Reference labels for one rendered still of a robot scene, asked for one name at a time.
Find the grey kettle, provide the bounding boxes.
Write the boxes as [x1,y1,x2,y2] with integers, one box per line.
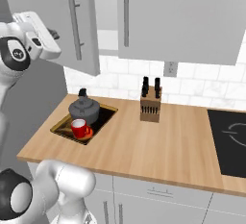
[67,87,101,127]

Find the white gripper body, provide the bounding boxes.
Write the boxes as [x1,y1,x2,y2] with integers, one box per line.
[12,11,62,61]

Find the grey drawer handle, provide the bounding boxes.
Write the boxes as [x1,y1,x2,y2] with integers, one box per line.
[146,187,175,199]

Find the grey wall outlet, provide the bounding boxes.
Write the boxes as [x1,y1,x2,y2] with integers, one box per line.
[162,61,179,78]

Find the black hob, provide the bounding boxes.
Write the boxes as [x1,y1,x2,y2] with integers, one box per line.
[207,108,246,180]

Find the grey cupboard door handle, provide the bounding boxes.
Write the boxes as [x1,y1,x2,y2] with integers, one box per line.
[102,200,111,224]
[117,203,125,224]

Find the wide grey cabinet door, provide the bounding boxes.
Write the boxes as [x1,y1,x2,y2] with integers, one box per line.
[115,0,246,66]

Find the open grey cabinet door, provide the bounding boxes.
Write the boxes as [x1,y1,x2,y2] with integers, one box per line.
[2,0,101,77]

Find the grey drawer front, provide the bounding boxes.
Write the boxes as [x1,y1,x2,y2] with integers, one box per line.
[93,171,114,192]
[209,191,246,218]
[111,175,214,209]

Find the dark tray with gold rim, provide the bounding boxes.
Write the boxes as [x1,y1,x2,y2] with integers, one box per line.
[49,103,119,146]

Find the red mug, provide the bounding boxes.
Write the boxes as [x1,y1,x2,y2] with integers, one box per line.
[70,118,94,140]

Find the grey lower cupboard door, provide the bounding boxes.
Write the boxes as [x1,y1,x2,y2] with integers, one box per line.
[201,210,246,224]
[112,191,209,224]
[84,188,115,224]

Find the grey bar door handle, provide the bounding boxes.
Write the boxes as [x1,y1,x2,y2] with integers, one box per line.
[65,0,86,62]
[122,0,131,48]

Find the wooden knife block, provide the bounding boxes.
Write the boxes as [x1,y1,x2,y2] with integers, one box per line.
[139,86,163,123]

